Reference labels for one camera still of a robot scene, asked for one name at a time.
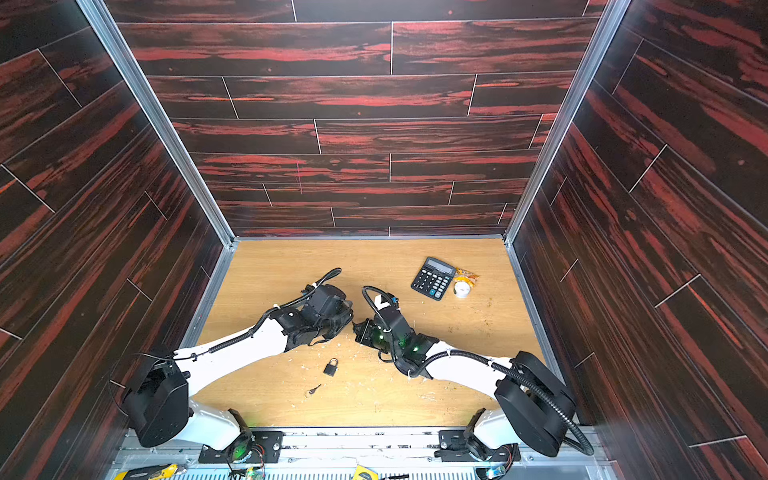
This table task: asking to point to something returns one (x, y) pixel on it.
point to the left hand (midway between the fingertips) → (359, 314)
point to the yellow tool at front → (363, 473)
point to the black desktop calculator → (433, 278)
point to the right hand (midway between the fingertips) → (356, 323)
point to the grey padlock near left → (331, 368)
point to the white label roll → (462, 289)
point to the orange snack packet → (462, 274)
